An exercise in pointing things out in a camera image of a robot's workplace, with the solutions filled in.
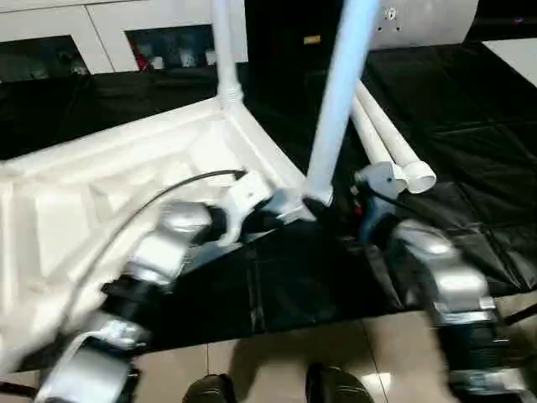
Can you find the white plastic table leg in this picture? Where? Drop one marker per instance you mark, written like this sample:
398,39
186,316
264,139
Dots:
394,134
228,50
340,105
373,147

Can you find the white plastic table top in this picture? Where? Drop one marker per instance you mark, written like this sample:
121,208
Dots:
63,210

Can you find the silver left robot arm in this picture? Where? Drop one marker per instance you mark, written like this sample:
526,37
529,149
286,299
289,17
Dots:
159,252

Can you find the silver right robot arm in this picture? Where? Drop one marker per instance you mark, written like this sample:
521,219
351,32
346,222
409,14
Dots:
453,277

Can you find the black work mat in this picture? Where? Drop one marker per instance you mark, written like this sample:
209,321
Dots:
314,285

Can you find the small white cup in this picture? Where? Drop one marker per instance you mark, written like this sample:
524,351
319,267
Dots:
210,56
156,63
184,59

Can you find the black furniture with yellow label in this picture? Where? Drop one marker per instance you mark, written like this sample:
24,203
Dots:
285,33

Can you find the dark left robot foot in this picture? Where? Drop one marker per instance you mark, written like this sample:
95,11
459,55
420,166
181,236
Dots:
210,388

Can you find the dark robot foot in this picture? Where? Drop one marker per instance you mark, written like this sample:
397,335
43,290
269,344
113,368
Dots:
335,384
210,388

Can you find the dark right robot foot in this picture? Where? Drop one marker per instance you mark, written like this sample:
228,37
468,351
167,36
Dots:
335,384

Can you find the white flat board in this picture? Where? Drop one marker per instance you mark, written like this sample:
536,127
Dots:
516,63

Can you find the white glass-door cabinet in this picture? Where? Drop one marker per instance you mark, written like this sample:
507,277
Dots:
100,21

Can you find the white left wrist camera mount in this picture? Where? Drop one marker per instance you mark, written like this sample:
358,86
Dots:
247,197

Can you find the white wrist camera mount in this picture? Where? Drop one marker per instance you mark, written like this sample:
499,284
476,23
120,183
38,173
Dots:
247,197
384,178

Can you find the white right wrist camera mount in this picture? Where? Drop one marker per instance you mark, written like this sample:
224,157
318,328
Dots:
384,178

